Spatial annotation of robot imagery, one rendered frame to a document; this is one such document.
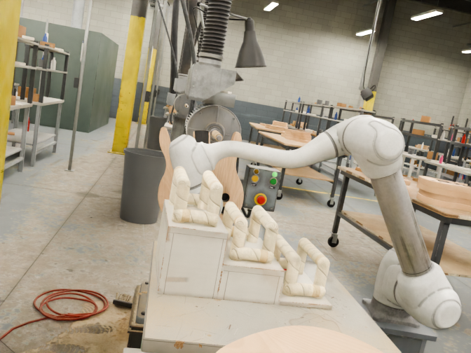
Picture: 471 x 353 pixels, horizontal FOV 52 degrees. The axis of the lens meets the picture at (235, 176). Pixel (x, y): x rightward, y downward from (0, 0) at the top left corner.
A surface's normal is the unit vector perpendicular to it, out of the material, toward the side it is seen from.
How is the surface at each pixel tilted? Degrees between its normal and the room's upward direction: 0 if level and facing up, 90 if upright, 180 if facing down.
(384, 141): 85
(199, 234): 90
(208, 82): 90
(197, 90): 90
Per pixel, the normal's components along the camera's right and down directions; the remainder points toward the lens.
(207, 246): 0.18, 0.19
